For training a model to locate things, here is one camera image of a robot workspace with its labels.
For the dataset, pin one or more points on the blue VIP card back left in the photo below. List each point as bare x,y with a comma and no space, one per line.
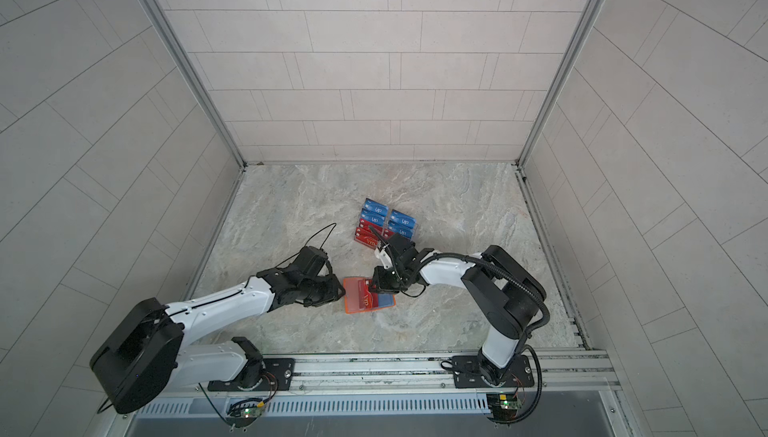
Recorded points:
375,207

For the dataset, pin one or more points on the right green circuit board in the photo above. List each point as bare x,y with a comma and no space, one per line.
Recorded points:
504,408

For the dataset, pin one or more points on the orange leather card holder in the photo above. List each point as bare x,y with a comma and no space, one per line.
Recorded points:
384,300

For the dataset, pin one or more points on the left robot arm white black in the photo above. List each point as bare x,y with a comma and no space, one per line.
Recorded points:
157,345

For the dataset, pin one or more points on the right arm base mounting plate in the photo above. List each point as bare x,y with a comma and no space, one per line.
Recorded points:
468,371

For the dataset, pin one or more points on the blue vip card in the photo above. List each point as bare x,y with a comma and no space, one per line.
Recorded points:
402,219
375,207
373,217
401,230

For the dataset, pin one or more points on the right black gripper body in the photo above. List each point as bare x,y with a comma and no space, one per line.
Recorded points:
392,280

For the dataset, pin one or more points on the clear acrylic card display stand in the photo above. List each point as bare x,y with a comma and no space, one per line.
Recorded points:
387,233

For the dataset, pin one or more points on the left green circuit board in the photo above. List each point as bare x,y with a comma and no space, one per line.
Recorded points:
243,413

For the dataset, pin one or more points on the blue VIP card back right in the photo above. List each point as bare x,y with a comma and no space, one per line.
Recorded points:
402,219

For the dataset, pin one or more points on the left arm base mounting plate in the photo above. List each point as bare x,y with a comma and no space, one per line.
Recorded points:
273,372

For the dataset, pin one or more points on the aluminium mounting rail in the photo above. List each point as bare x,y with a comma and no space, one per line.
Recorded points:
377,373

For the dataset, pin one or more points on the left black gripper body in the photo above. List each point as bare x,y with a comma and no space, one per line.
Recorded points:
313,291

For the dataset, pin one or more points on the green circuit board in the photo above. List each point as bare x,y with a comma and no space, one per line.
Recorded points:
504,408
243,413

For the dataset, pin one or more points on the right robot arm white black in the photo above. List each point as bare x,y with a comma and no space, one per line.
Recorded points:
508,296

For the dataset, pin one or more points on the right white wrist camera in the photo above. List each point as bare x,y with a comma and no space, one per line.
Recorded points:
384,258

